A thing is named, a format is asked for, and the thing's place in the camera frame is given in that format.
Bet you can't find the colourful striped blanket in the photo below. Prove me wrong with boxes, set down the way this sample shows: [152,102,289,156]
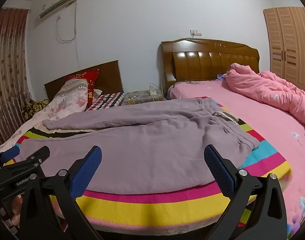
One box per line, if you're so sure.
[3,96,293,233]

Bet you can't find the red embroidered pillow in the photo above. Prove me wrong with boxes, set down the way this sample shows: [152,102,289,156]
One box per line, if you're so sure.
[65,70,100,107]

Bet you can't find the white air conditioner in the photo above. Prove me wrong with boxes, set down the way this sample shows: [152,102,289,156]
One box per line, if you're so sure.
[38,0,77,19]

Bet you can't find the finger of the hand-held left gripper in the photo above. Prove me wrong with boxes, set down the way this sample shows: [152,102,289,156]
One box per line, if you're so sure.
[3,146,51,178]
[0,145,20,167]

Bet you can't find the pink bedsheet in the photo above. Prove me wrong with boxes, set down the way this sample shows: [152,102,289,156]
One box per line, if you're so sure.
[167,80,305,238]

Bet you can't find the plaid bedsheet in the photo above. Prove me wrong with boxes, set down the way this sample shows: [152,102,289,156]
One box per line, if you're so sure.
[86,92,125,111]

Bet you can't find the light wooden wardrobe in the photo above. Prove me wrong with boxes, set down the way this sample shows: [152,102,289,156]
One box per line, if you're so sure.
[264,6,305,90]

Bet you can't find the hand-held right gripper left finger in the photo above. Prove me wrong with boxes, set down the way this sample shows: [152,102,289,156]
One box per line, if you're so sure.
[19,145,103,240]

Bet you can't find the nightstand with floral cover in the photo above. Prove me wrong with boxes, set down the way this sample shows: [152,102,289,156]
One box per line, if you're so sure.
[123,90,168,105]

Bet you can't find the padded wooden headboard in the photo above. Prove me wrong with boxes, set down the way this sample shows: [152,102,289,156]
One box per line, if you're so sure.
[160,38,260,90]

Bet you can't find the pink quilt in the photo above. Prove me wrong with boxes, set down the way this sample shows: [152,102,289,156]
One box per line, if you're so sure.
[225,62,305,132]

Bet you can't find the purple pants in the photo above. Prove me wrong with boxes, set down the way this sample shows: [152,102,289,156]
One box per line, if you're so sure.
[19,97,260,196]

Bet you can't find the brown yellow patterned blanket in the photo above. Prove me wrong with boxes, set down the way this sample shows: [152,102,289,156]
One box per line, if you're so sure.
[23,99,49,119]

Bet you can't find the brown floral curtain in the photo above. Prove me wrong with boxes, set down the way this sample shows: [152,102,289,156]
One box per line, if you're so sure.
[0,7,30,153]

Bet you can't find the pale floral quilt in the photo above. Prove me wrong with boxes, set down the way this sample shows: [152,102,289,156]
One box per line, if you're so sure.
[0,94,89,155]

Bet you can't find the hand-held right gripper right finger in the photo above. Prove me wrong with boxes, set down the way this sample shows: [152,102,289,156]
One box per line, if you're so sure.
[204,144,288,240]

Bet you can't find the white air conditioner cable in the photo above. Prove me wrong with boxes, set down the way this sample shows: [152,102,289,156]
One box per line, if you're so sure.
[55,1,80,65]

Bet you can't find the plain dark wooden headboard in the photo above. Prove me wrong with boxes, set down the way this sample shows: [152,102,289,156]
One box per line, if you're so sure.
[44,60,124,103]

